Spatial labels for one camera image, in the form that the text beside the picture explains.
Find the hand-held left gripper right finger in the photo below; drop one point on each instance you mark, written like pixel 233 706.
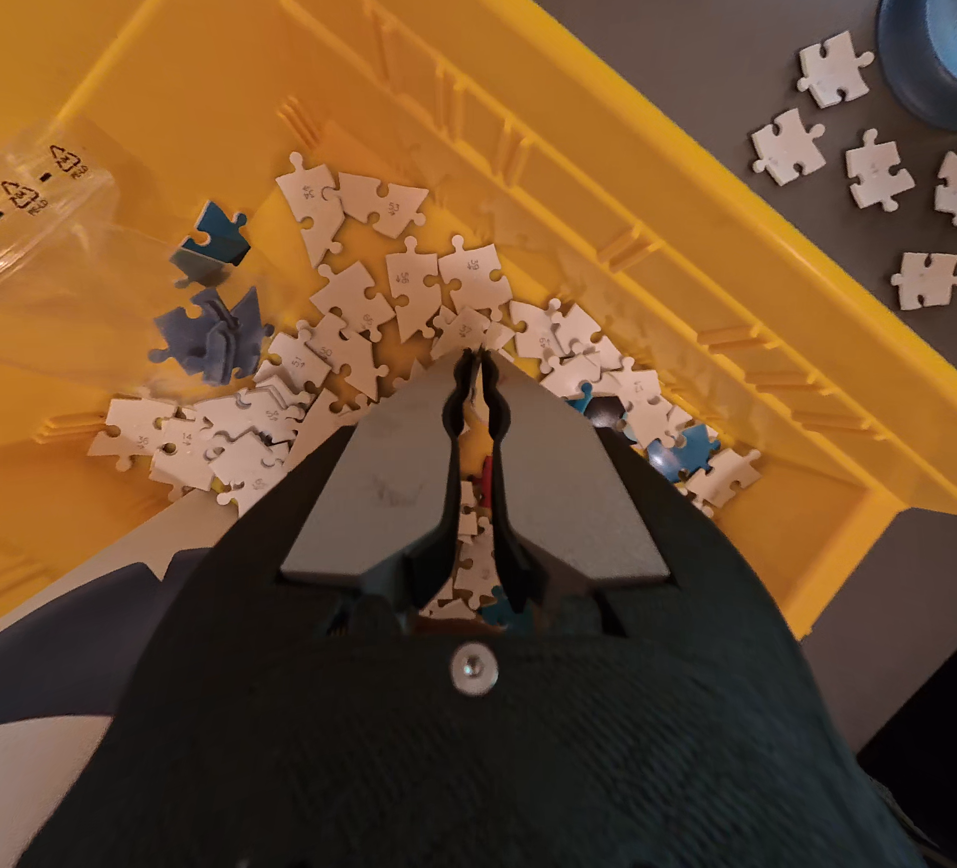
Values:
pixel 576 501

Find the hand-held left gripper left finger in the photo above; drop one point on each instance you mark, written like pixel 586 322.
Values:
pixel 374 494

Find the pile of white puzzle pieces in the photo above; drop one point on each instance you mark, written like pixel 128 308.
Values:
pixel 359 352

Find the white jigsaw puzzle piece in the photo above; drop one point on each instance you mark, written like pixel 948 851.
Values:
pixel 878 170
pixel 834 69
pixel 948 189
pixel 789 146
pixel 925 282

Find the yellow plastic bin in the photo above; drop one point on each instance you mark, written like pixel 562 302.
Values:
pixel 224 60

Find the red jigsaw puzzle piece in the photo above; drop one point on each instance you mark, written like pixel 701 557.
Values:
pixel 486 479

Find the black jigsaw puzzle piece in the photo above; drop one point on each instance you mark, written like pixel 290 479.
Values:
pixel 602 410

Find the blue jigsaw puzzle piece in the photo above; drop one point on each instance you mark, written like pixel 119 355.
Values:
pixel 688 449
pixel 213 240

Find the blue ear cutout sheet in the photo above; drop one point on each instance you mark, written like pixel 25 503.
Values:
pixel 67 643

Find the clear plastic bag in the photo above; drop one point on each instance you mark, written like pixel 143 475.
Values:
pixel 90 247

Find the blue round plastic stand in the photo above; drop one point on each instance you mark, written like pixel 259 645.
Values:
pixel 919 38

